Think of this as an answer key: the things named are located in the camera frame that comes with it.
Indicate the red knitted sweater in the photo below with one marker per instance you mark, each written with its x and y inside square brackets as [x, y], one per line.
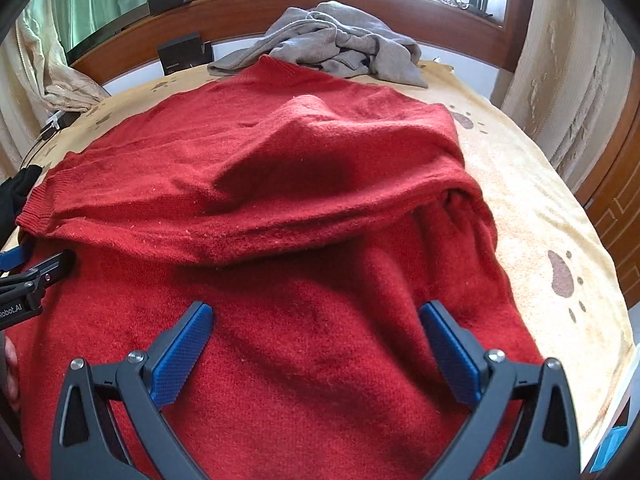
[300, 185]

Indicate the green sheer curtain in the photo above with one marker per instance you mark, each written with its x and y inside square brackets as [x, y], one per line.
[100, 0]

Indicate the brown wooden door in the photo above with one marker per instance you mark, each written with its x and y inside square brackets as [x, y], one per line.
[620, 200]

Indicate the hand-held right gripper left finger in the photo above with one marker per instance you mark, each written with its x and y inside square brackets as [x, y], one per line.
[182, 350]

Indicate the person's left hand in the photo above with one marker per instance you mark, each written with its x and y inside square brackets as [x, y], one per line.
[11, 370]

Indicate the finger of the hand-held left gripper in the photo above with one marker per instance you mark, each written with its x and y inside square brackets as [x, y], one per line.
[50, 270]
[12, 258]

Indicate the wooden headboard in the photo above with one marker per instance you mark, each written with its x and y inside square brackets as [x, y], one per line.
[250, 20]

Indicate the cream embroidered curtain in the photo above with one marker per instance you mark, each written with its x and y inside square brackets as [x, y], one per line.
[565, 85]

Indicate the yellow paw-print blanket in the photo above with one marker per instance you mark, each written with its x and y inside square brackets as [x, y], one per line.
[540, 210]

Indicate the cream curtain with gold trim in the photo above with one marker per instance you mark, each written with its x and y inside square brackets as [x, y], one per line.
[60, 90]

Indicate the grey garment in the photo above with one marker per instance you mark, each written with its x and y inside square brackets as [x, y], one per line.
[340, 35]

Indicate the blue plastic object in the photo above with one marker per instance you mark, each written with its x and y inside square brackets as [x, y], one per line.
[610, 452]

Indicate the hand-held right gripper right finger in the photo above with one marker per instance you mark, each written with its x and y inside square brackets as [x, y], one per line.
[450, 350]

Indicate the white power strip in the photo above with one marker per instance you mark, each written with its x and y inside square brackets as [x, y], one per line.
[54, 121]

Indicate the black power adapter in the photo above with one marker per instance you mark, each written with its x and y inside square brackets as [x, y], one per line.
[47, 133]

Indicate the small black box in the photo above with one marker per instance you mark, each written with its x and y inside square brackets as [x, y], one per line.
[182, 55]

